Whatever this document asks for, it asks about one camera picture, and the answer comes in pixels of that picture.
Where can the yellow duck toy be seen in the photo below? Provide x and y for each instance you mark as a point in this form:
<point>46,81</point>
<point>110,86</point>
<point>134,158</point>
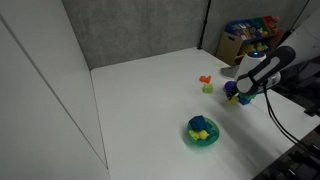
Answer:
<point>198,135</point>

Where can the blue cube under green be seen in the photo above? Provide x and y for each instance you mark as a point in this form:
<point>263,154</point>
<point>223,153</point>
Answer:
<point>244,101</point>

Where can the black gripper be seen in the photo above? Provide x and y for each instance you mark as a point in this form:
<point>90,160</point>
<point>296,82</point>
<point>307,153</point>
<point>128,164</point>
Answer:
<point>230,94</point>

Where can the teal toy in bowl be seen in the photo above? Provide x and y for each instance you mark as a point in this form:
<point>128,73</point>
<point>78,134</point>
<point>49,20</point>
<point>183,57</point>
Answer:
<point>209,129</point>

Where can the lime green cube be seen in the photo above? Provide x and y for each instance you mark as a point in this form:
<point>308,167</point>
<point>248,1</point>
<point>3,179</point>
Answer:
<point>207,88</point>

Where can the black pole stand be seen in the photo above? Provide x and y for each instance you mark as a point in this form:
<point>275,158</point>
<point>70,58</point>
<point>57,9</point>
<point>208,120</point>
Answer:
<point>199,46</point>

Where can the yellow spiky toy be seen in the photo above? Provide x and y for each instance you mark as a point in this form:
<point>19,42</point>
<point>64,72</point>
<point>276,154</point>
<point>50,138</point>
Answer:
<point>233,100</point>

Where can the orange toy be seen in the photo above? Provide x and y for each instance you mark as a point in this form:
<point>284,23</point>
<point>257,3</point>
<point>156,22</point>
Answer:
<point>205,79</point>

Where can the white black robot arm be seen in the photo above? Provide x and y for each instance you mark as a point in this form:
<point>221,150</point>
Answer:
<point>258,70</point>

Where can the green bowl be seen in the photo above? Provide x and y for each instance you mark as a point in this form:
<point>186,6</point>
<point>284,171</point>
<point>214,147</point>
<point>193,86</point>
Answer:
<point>210,140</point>

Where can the toy storage shelf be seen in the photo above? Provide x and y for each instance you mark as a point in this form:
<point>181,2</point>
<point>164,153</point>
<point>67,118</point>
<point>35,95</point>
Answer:
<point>241,37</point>

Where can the dark blue cube in bowl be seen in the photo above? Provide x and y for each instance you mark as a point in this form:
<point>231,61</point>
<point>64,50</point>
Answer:
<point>198,123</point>

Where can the purple spiky ball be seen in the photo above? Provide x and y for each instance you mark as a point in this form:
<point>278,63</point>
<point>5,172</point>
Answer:
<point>230,86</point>

